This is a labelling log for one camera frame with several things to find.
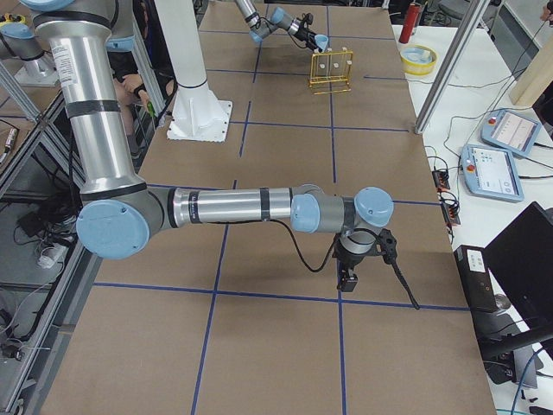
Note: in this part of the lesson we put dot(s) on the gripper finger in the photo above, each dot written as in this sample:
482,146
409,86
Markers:
312,46

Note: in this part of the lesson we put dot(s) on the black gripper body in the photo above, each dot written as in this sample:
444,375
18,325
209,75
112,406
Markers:
350,261
306,35

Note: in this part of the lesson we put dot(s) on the light blue plastic cup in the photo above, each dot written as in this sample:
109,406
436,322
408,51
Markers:
321,43

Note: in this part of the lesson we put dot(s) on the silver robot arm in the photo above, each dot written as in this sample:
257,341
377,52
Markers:
261,27
121,212

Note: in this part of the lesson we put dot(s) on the orange terminal block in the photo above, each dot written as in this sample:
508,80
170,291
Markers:
450,215
441,179

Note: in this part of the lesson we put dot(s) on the black computer box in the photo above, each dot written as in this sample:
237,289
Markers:
475,278

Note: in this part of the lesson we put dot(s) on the red bottle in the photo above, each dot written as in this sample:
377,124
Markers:
410,21

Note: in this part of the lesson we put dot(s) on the yellow bowl with blue plate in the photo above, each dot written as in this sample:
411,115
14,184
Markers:
418,60

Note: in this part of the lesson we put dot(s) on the near teach pendant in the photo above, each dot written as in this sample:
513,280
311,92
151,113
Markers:
491,172

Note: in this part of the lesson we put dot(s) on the teach pendant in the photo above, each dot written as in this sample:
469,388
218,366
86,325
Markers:
511,131
491,172

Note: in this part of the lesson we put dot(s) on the black monitor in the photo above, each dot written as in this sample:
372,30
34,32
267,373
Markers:
520,259

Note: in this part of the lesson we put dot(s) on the far teach pendant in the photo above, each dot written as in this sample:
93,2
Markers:
511,131

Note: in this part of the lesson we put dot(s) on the seated person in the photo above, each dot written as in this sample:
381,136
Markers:
128,83

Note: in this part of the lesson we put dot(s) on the wooden board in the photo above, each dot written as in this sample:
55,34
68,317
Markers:
535,79

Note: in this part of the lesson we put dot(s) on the white power strip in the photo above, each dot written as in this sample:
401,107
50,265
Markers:
51,255

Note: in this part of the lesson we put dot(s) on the gold wire cup holder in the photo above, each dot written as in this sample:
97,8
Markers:
330,71

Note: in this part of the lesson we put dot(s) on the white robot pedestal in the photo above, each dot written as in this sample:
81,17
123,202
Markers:
197,113

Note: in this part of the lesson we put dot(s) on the aluminium frame post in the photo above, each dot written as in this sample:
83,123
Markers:
462,37

